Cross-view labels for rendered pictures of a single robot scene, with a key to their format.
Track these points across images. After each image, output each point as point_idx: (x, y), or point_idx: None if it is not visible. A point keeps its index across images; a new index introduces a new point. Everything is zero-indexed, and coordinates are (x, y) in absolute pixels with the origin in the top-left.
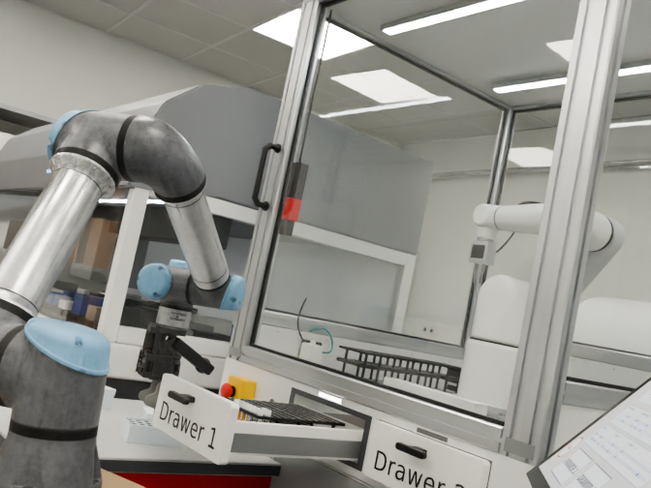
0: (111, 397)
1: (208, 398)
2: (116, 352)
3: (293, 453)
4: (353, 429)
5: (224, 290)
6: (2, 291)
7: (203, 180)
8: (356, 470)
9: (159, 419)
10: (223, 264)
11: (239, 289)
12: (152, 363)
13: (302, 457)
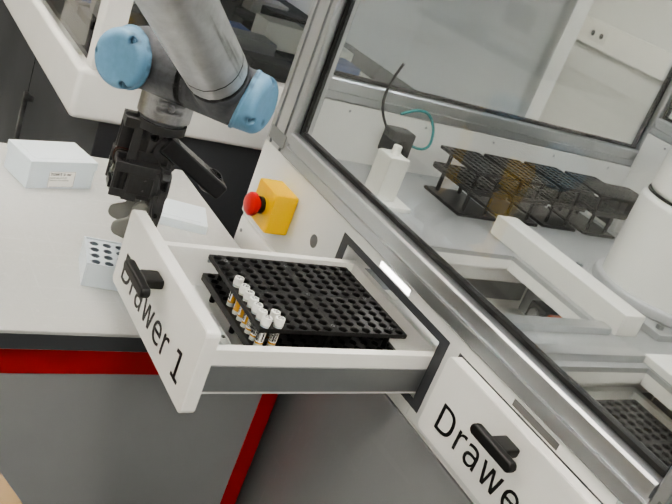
0: (91, 173)
1: (180, 297)
2: (116, 89)
3: (309, 389)
4: (419, 340)
5: (235, 103)
6: None
7: None
8: (410, 406)
9: (120, 278)
10: (233, 64)
11: (264, 101)
12: (126, 175)
13: (325, 392)
